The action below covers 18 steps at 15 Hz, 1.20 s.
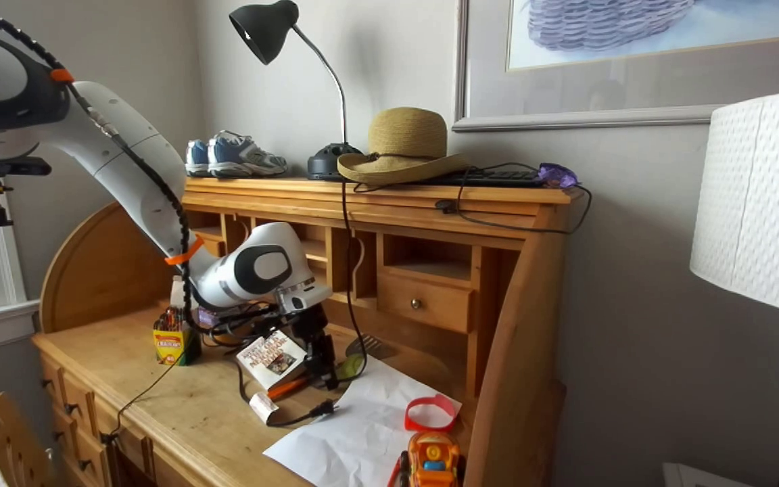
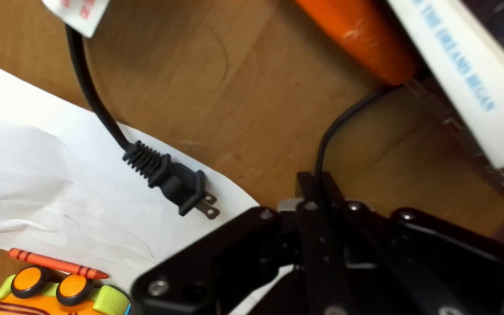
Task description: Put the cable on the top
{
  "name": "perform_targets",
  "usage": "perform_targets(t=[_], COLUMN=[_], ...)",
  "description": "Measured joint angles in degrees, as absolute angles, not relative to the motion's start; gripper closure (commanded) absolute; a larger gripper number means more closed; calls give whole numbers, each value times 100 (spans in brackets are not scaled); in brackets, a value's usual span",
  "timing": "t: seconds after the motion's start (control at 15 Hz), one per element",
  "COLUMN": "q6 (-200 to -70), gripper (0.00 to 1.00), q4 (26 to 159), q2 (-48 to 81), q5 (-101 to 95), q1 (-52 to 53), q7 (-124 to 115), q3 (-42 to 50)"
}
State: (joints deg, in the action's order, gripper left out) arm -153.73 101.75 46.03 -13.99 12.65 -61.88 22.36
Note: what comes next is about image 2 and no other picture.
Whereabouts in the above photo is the white paper sheet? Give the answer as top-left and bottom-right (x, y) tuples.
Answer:
(0, 54), (259, 293)

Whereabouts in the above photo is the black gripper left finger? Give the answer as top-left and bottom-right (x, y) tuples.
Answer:
(127, 171), (327, 315)

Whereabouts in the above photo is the white paperback book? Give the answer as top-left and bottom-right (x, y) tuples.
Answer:
(385, 0), (504, 176)

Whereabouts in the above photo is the loose red crayon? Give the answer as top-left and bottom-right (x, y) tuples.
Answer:
(7, 246), (110, 281)

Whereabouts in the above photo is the orange plastic cylinder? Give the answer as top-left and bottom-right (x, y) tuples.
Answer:
(294, 0), (420, 87)

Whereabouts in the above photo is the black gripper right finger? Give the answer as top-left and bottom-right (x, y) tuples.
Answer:
(320, 173), (504, 315)

